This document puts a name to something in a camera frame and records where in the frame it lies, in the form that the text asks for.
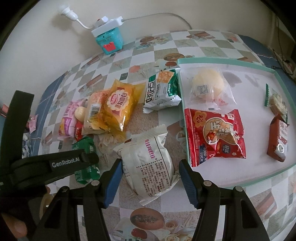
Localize green snack packet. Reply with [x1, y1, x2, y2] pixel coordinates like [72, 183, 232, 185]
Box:
[71, 136, 101, 185]

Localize pink snack bag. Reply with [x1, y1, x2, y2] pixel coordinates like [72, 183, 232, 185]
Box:
[58, 99, 86, 140]

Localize small red candy packet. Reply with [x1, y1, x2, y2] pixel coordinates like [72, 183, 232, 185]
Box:
[74, 120, 83, 141]

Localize dark red snack packet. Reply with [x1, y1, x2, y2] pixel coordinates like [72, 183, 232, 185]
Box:
[267, 114, 288, 162]

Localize large red snack bag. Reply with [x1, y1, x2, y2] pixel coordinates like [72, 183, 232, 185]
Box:
[184, 108, 246, 167]

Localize small cream round bun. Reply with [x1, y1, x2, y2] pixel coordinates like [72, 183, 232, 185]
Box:
[74, 106, 86, 123]

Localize white pastry packet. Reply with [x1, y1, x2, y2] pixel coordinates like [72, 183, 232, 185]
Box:
[113, 124, 180, 206]

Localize orange striped bread packet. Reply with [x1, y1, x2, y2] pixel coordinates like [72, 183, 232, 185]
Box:
[82, 89, 109, 135]

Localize green edged rice cracker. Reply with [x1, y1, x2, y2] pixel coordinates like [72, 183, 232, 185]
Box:
[264, 84, 288, 123]

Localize yellow soft bread packet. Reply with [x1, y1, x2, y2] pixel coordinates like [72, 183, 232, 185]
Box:
[102, 79, 145, 132]

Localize clear round bun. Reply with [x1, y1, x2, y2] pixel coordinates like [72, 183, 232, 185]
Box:
[189, 67, 236, 110]

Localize white green cracker packet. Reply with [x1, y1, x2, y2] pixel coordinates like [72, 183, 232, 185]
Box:
[143, 69, 182, 114]

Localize person's left hand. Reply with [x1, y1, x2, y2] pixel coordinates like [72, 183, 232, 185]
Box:
[1, 186, 51, 239]

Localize crumpled blue white wrapper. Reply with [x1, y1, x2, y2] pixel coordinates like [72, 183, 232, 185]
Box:
[22, 133, 32, 159]

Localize checkered patterned tablecloth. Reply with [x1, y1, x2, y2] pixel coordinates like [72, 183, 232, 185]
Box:
[31, 31, 295, 240]

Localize small pink candy packet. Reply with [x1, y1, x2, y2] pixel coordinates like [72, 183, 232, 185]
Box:
[29, 114, 38, 133]

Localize teal rimmed white tray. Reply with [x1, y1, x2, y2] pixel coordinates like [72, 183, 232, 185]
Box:
[177, 58, 296, 188]

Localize teal toy box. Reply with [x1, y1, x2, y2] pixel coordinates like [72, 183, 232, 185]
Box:
[95, 27, 124, 55]

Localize white power strip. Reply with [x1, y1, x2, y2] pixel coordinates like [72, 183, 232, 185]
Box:
[91, 16, 123, 38]

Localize white wall plug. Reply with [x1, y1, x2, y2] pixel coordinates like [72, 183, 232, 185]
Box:
[58, 4, 93, 30]

